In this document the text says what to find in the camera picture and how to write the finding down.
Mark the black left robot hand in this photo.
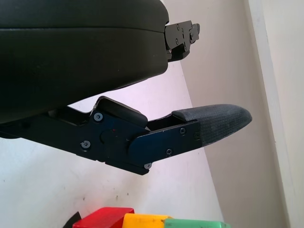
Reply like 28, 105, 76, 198
0, 0, 253, 177

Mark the red wooden block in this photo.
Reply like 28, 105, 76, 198
72, 207, 136, 228

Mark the yellow wooden block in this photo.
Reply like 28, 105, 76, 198
122, 213, 173, 228

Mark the green wooden block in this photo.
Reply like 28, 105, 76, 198
163, 218, 232, 228

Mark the black tape mark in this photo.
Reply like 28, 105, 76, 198
62, 211, 83, 228

